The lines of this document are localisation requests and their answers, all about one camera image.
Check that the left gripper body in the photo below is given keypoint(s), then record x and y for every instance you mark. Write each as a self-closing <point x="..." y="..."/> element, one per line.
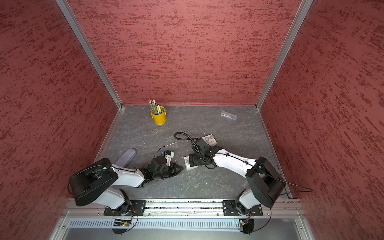
<point x="165" y="173"/>

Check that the yellow pencil cup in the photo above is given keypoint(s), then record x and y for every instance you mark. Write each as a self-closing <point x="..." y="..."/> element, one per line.
<point x="159" y="116"/>

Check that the white slotted cable duct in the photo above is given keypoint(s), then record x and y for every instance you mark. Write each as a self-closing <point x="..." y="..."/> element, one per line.
<point x="165" y="224"/>

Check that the aluminium corner post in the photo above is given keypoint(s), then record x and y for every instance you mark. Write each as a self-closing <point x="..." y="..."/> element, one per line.
<point x="291" y="35"/>
<point x="75" y="26"/>

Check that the left aluminium corner post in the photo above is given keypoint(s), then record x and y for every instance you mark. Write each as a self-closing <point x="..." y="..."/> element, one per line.
<point x="75" y="26"/>

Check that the right aluminium corner post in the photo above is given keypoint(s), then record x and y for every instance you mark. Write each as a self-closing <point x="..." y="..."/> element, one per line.
<point x="291" y="35"/>

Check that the white jewelry box base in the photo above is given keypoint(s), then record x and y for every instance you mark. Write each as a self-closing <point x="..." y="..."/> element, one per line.
<point x="188" y="167"/>

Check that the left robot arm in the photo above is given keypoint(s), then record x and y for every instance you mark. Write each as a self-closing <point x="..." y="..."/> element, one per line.
<point x="101" y="183"/>

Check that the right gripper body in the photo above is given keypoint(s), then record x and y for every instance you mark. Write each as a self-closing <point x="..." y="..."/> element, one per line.
<point x="197" y="159"/>

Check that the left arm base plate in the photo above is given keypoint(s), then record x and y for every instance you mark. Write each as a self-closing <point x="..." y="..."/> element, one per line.
<point x="134" y="207"/>

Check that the clear plastic pencil case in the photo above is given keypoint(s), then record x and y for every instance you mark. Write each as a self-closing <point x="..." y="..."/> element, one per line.
<point x="229" y="115"/>

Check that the bundle of coloured pencils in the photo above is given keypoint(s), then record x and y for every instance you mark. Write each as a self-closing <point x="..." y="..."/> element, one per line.
<point x="154" y="106"/>

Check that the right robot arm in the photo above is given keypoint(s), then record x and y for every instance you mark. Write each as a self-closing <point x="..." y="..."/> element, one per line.
<point x="265" y="182"/>

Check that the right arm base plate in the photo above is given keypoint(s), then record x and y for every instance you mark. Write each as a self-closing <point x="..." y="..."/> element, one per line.
<point x="235" y="208"/>

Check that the purple glasses case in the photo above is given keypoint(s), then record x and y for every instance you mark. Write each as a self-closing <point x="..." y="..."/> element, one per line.
<point x="126" y="158"/>

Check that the aluminium front rail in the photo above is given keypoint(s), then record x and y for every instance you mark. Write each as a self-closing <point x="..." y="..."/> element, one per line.
<point x="213" y="208"/>

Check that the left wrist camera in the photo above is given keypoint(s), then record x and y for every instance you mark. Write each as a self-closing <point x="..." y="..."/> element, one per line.
<point x="169" y="155"/>

